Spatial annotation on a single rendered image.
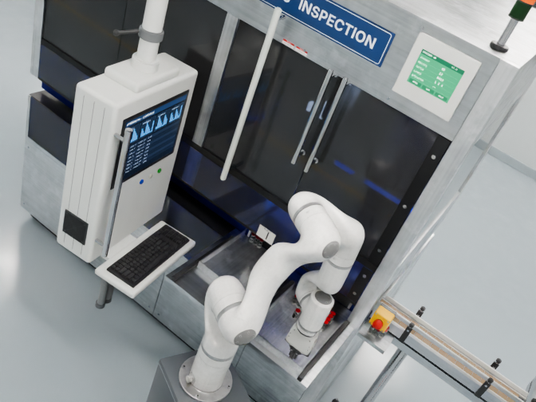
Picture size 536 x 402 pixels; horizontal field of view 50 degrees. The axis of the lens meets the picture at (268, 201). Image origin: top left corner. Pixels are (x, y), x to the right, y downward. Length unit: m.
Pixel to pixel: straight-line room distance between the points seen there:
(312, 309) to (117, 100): 0.95
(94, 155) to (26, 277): 1.47
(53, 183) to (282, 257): 1.99
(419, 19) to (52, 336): 2.32
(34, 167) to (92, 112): 1.47
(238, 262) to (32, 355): 1.19
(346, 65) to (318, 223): 0.67
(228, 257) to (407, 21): 1.22
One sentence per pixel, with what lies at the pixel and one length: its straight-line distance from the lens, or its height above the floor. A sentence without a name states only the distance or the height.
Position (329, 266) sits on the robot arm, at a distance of 1.84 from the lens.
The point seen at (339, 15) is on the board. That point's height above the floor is 1.99.
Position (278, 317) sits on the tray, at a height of 0.88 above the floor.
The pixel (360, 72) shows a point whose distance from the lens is 2.04.
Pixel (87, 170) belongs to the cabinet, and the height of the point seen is 1.24.
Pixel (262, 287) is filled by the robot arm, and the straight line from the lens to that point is 1.72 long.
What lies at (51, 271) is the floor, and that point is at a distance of 3.52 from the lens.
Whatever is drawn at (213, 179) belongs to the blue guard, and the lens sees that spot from 2.54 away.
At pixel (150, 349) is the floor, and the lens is 3.23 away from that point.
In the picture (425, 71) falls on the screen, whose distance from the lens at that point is 1.95.
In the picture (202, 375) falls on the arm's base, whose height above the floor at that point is 0.95.
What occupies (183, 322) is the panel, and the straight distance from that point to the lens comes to 3.11.
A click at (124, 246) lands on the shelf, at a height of 0.80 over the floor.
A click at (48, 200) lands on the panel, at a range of 3.52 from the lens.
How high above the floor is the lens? 2.55
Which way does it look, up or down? 35 degrees down
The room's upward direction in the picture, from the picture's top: 22 degrees clockwise
